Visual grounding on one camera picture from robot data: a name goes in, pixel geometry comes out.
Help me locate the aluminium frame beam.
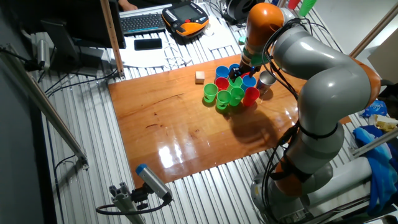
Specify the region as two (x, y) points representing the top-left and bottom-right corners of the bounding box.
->
(0, 43), (90, 170)
(349, 2), (398, 58)

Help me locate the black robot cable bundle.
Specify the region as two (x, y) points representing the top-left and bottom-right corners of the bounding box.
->
(261, 17), (345, 224)

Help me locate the silver cylindrical camera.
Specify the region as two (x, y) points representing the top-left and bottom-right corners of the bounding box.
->
(36, 39), (51, 71)

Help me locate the aluminium camera mount profile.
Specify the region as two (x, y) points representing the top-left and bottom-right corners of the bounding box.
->
(108, 182), (147, 224)

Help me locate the white charger cable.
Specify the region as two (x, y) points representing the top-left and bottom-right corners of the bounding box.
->
(161, 40), (194, 70)

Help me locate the blue plastic bag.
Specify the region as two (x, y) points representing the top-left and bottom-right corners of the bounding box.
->
(360, 100), (389, 118)

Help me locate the dark computer monitor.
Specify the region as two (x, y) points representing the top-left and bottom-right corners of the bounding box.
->
(8, 0), (127, 50)

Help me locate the black round spool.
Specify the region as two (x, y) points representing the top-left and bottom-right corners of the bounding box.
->
(224, 0), (265, 24)

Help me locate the aluminium profile bar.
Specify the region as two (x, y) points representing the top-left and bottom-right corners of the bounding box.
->
(349, 127), (398, 158)

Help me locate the silver camera blue cap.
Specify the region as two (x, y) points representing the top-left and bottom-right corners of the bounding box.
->
(135, 163), (174, 203)

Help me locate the black power cable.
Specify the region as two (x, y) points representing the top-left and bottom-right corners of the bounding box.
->
(43, 68), (119, 97)

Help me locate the wooden frame post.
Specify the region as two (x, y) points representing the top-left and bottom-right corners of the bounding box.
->
(99, 0), (126, 80)

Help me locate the yellow snack bag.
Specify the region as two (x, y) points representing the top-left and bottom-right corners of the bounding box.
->
(369, 114), (398, 132)

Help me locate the green plastic cup stack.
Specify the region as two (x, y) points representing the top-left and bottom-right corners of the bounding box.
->
(298, 0), (318, 17)

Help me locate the orange black teach pendant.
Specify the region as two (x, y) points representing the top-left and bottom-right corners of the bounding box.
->
(161, 1), (210, 37)

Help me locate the wooden work board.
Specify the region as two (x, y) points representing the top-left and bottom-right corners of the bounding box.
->
(108, 53), (352, 189)

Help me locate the black smartphone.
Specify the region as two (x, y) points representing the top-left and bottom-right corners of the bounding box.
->
(134, 37), (163, 51)

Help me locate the grey monitor stand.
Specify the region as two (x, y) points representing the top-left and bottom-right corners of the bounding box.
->
(40, 19), (105, 78)

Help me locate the white paper sheet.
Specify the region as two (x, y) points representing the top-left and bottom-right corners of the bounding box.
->
(119, 36), (187, 68)
(198, 17), (246, 52)

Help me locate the stainless steel cup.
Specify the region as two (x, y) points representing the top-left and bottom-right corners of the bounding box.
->
(255, 70), (277, 96)

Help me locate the black camera cable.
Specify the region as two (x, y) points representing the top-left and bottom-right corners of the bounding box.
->
(95, 198), (174, 216)

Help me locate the operator bare hand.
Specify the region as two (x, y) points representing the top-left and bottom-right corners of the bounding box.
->
(119, 0), (139, 11)

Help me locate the white tube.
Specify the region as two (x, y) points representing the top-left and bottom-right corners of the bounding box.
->
(303, 156), (373, 206)

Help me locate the blue cloth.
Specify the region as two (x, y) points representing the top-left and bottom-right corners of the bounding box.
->
(353, 125), (398, 216)

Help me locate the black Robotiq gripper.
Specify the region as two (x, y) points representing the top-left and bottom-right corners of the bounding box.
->
(229, 61), (261, 80)

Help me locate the black computer keyboard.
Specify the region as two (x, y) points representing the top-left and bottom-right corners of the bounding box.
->
(119, 3), (173, 35)

